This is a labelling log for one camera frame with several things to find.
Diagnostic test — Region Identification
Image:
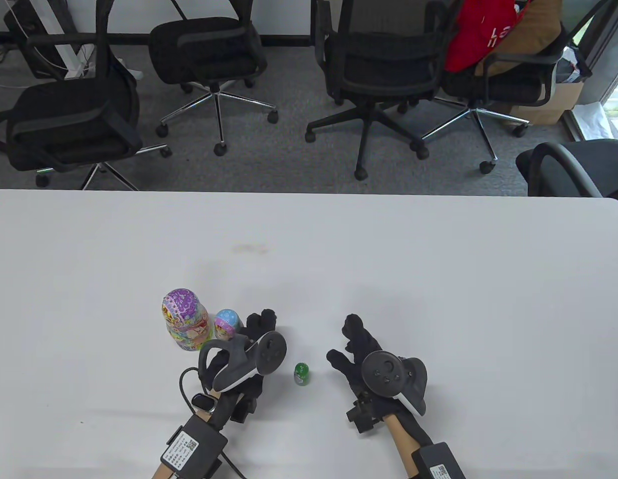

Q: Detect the person's right hand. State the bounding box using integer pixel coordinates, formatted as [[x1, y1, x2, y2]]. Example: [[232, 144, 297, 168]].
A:
[[327, 313, 425, 430]]

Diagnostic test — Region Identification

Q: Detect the person's left hand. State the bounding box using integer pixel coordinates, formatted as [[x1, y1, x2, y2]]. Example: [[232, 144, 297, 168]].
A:
[[206, 309, 279, 406]]

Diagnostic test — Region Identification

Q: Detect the person's right forearm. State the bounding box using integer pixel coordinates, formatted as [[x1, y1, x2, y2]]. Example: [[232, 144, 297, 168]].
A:
[[385, 413, 421, 479]]

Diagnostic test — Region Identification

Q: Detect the black labelled right forearm box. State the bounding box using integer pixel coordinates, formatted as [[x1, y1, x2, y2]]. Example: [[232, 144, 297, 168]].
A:
[[412, 442, 466, 479]]

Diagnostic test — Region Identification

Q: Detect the black labelled left forearm box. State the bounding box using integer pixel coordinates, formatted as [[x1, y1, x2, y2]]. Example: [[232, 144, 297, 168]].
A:
[[161, 415, 228, 479]]

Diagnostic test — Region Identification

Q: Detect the small blue nesting doll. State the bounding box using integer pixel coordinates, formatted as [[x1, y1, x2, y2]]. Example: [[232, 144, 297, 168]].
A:
[[214, 309, 242, 341]]

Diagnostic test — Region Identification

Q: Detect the black white left hand controller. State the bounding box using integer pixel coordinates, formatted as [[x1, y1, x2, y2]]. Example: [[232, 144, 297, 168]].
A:
[[198, 331, 287, 393]]

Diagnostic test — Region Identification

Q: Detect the black white hand controller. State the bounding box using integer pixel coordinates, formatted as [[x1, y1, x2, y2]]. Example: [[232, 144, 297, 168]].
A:
[[361, 351, 428, 417], [198, 331, 287, 393]]

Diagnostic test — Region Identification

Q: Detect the black white right hand controller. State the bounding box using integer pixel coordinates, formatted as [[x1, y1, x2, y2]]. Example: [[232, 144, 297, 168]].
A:
[[361, 351, 428, 417]]

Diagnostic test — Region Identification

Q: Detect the large purple nesting doll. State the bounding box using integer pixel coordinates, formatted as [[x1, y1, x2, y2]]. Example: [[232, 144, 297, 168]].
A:
[[162, 288, 210, 353]]

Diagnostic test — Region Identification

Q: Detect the black mesh office chair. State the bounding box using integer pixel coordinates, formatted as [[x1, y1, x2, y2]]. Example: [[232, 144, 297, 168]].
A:
[[0, 0, 173, 191], [515, 139, 618, 198], [411, 0, 609, 175], [149, 0, 279, 157], [305, 0, 464, 181]]

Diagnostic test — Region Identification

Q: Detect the cardboard box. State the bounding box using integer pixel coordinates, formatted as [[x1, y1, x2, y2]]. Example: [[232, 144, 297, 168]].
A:
[[508, 80, 585, 125]]

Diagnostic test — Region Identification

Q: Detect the white desk leg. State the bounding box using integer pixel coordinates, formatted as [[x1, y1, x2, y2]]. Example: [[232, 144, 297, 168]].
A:
[[25, 0, 85, 79]]

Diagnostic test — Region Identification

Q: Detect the red bag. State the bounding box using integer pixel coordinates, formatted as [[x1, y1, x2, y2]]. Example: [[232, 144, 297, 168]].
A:
[[445, 0, 526, 72]]

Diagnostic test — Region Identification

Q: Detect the brown cushion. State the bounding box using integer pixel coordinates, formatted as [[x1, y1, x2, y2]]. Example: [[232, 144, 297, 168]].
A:
[[474, 0, 564, 76]]

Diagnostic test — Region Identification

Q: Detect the black computer tower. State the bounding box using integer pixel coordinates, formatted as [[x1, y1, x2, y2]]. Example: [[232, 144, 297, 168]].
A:
[[3, 0, 65, 79]]

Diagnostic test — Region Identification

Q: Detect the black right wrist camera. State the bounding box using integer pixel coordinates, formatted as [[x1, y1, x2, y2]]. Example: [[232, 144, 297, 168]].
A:
[[346, 391, 387, 435]]

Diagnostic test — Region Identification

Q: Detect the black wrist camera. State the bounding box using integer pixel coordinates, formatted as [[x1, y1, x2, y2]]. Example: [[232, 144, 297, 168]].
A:
[[231, 393, 258, 425], [346, 391, 387, 435]]

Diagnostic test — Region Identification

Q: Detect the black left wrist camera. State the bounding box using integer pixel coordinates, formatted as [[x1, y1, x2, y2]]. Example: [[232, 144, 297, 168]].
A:
[[231, 393, 258, 425]]

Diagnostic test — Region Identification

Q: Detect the black cable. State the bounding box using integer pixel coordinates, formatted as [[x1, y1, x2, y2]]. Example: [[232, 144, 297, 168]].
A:
[[178, 367, 244, 479]]

